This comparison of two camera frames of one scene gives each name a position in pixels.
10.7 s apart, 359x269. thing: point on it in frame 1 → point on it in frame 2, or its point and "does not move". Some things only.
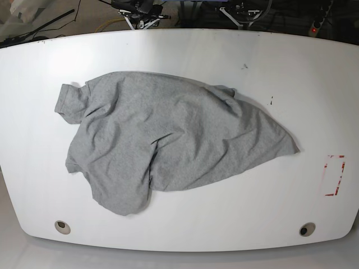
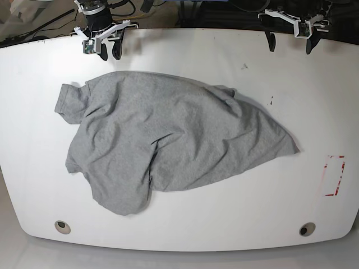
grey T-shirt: x=138 y=132 does not move
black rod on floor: x=48 y=23 does not move
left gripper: x=139 y=14 → x=99 y=23
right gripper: x=244 y=13 → x=312 y=28
